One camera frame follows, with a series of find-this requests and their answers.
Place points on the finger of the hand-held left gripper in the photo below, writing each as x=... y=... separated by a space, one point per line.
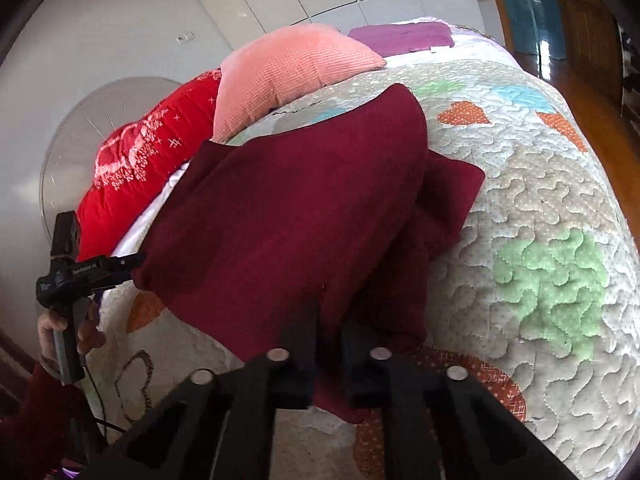
x=125 y=265

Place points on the wooden door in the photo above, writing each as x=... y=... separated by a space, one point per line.
x=585 y=25

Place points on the maroon sweater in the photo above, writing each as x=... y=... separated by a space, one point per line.
x=300 y=210

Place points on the round white headboard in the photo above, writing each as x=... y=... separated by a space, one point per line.
x=85 y=125

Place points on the red floral quilt roll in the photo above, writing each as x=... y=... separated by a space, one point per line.
x=130 y=170

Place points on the blue door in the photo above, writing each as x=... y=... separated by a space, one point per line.
x=525 y=5

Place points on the purple cloth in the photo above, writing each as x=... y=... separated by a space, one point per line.
x=400 y=36

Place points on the white wall socket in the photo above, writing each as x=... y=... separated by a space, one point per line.
x=185 y=37

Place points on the person's left hand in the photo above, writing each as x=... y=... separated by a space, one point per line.
x=90 y=330

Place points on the pink ribbed pillow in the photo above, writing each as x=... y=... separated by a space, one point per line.
x=285 y=70

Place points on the person's left forearm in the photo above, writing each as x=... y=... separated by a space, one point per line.
x=35 y=410

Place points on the patchwork quilted bedspread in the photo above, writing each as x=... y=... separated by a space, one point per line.
x=540 y=200

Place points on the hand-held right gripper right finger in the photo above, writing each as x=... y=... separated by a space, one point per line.
x=365 y=365

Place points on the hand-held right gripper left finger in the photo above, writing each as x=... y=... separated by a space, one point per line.
x=295 y=360

